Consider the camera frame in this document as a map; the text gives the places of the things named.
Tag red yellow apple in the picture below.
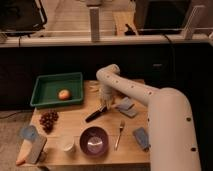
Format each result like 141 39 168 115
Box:
58 89 71 100

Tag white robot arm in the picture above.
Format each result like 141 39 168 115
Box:
96 64 202 171

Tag purple bowl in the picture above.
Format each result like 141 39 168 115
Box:
79 126 109 157

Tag blue sponge right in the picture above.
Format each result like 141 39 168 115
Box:
133 127 149 151

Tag black monitor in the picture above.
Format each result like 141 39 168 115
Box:
0 0 47 32
133 0 191 35

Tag black monitor left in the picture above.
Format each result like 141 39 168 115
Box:
0 0 47 32

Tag green plastic tray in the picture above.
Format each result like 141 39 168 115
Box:
30 72 84 109

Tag orange carrot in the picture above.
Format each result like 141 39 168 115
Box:
15 140 32 166

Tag grey blue cloth pads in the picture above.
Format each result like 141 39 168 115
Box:
115 97 138 118

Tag grey metal post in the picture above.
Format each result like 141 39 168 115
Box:
89 7 100 42

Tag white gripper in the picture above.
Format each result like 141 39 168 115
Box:
100 85 114 108

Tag bunch of red grapes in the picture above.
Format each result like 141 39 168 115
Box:
39 111 59 133

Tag black monitor right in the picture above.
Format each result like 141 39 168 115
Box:
133 0 191 35

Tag white cup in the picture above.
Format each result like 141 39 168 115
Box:
59 135 75 154

